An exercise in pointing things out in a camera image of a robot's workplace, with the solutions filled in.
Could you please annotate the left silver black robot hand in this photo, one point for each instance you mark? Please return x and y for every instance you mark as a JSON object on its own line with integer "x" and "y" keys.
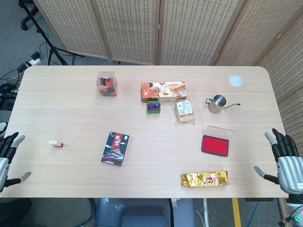
{"x": 4, "y": 165}

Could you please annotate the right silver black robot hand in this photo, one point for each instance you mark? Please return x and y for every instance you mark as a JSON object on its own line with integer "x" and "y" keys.
{"x": 290, "y": 170}

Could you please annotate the small red white stamp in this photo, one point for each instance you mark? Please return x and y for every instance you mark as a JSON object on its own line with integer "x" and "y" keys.
{"x": 56, "y": 144}

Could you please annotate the red ink pad clear lid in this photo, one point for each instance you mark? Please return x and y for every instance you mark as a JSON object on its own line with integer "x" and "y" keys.
{"x": 215, "y": 144}

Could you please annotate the small steel pitcher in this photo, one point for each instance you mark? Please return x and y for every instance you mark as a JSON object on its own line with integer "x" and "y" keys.
{"x": 216, "y": 105}

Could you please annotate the white black sneaker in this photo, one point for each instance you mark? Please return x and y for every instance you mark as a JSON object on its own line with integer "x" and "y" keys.
{"x": 3, "y": 127}

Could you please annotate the gold foil snack packet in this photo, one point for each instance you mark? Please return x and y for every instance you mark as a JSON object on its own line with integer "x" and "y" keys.
{"x": 204, "y": 179}

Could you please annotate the white round table grommet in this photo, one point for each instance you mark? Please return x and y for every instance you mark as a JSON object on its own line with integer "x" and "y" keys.
{"x": 235, "y": 80}

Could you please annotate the white power strip with adapter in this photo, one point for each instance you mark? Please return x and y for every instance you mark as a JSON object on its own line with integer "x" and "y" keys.
{"x": 33, "y": 62}

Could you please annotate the dark palace print card box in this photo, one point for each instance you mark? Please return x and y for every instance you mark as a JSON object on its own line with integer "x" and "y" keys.
{"x": 115, "y": 149}

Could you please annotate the wrapped yellow cake slice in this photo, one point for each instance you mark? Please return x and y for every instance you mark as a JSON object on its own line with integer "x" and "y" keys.
{"x": 184, "y": 111}

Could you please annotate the black tripod stand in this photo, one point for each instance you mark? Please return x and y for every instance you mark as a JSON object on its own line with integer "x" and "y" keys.
{"x": 50, "y": 48}

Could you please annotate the clear box orange black pieces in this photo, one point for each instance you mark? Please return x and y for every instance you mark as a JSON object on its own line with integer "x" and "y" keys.
{"x": 107, "y": 85}

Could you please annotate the grey robot torso base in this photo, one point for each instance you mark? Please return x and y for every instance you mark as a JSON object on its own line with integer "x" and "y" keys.
{"x": 144, "y": 212}

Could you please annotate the black office chair wheel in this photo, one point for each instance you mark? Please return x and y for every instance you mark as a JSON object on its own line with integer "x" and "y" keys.
{"x": 26, "y": 19}

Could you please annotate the orange egg roll biscuit box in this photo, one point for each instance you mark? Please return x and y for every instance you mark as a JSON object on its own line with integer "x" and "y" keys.
{"x": 163, "y": 92}

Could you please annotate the purple green toy block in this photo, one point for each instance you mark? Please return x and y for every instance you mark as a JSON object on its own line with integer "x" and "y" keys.
{"x": 154, "y": 107}

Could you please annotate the wood rattan folding screen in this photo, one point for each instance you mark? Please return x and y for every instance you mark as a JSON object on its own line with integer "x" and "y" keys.
{"x": 132, "y": 28}

